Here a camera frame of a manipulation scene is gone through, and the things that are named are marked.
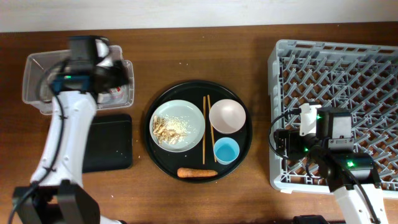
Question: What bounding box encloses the light grey plate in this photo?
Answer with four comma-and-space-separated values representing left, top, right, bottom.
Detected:
149, 100, 204, 152

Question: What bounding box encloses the clear plastic waste bin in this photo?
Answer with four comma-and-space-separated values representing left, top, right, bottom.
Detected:
22, 45, 134, 115

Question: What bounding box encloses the pink bowl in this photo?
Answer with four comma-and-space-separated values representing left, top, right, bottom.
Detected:
209, 99, 246, 134

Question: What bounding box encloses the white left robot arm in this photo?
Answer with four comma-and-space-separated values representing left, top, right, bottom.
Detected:
8, 35, 130, 223

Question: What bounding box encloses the black rectangular tray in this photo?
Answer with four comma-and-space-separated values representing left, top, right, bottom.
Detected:
83, 114, 133, 173

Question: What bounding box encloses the orange carrot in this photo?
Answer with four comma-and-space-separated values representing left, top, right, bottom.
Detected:
177, 167, 218, 178

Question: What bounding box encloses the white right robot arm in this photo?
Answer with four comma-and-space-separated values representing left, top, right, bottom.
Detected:
268, 103, 388, 223

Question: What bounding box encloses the grey dishwasher rack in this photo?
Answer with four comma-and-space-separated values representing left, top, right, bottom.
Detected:
268, 40, 397, 199

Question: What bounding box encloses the red snack wrapper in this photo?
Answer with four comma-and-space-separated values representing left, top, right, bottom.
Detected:
109, 87, 124, 98

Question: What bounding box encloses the blue cup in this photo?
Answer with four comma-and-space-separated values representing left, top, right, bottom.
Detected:
214, 138, 240, 165

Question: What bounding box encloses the left wooden chopstick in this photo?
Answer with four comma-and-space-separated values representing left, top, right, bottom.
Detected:
202, 96, 206, 165

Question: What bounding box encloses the wooden chopstick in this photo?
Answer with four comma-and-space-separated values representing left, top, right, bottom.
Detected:
207, 95, 217, 163
202, 96, 206, 165

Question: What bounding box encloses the round black serving tray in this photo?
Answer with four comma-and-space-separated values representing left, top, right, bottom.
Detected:
143, 80, 252, 183

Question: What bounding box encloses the right wooden chopstick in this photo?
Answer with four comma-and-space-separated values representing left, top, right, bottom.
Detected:
207, 95, 217, 163

